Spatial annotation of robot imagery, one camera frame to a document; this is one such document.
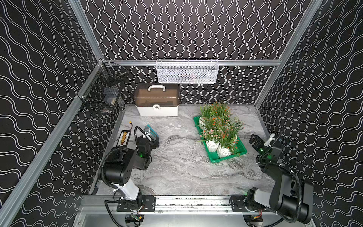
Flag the white wire mesh basket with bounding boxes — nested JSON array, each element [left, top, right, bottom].
[[156, 59, 219, 84]]

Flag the green plastic tray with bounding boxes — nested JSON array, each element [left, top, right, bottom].
[[193, 116, 247, 163]]

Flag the brown lidded storage case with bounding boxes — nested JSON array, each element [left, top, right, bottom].
[[134, 83, 180, 117]]

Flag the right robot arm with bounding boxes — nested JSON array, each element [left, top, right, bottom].
[[244, 133, 314, 224]]

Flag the green grass plant white pot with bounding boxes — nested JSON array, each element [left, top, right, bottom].
[[199, 105, 215, 129]]

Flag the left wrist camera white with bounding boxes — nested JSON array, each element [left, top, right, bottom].
[[144, 128, 152, 141]]

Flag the pink flower plant front pot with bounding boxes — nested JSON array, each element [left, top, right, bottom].
[[229, 117, 244, 132]]

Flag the black wire wall basket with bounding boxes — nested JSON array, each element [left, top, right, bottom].
[[77, 59, 130, 115]]

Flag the black tray with brown items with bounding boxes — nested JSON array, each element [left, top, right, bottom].
[[116, 130, 131, 147]]

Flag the pink flower plant pot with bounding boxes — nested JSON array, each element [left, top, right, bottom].
[[200, 128, 222, 153], [229, 117, 244, 132], [232, 135, 238, 144]]

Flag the teal handled tool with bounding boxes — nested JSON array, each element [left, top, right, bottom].
[[145, 125, 159, 140]]

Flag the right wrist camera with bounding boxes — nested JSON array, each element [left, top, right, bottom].
[[264, 133, 276, 147]]

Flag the orange flower plant pot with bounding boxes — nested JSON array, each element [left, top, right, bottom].
[[213, 102, 231, 120], [202, 117, 221, 130]]

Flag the orange flower plant back pot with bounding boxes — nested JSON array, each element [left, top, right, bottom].
[[202, 117, 221, 130]]

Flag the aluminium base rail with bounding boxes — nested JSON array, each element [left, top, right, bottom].
[[73, 195, 280, 227]]

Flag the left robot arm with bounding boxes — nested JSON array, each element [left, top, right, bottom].
[[97, 125, 160, 201]]

